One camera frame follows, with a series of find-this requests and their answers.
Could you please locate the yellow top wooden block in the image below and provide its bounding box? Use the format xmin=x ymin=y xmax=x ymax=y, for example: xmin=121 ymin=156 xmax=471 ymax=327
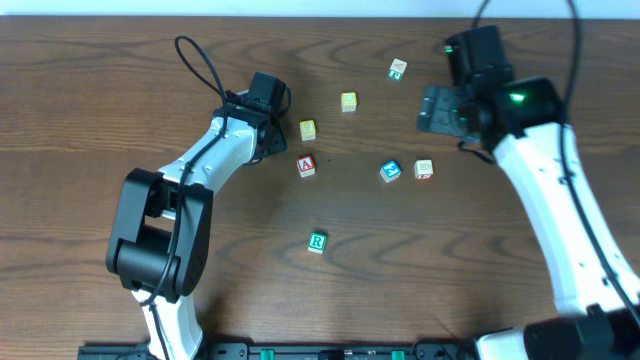
xmin=299 ymin=119 xmax=317 ymax=141

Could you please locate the red letter A block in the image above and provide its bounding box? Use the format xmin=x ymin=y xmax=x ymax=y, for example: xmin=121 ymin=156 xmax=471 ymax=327
xmin=296 ymin=155 xmax=316 ymax=178

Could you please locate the blue number 2 block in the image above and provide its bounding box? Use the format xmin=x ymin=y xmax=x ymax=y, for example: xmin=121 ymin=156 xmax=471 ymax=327
xmin=380 ymin=160 xmax=402 ymax=183

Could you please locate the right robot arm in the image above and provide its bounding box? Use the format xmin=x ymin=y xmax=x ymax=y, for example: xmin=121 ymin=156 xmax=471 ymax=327
xmin=417 ymin=26 xmax=639 ymax=359

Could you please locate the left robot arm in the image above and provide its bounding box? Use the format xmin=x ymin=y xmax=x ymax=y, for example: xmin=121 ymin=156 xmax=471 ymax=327
xmin=106 ymin=73 xmax=291 ymax=359

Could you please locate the yellow top block far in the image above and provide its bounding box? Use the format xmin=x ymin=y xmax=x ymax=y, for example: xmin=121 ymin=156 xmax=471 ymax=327
xmin=341 ymin=92 xmax=358 ymax=112

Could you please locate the red sided wooden block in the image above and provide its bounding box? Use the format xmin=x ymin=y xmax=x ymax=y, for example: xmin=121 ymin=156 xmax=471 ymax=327
xmin=414 ymin=160 xmax=433 ymax=180

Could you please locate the green sided wooden block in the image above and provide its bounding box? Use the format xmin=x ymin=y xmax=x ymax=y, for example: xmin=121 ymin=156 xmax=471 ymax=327
xmin=388 ymin=58 xmax=407 ymax=80

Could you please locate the green letter R block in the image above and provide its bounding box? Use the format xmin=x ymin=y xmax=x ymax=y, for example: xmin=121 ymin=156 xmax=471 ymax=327
xmin=307 ymin=232 xmax=327 ymax=254

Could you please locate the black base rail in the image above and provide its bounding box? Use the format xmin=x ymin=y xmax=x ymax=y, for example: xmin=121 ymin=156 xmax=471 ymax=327
xmin=76 ymin=341 xmax=479 ymax=360

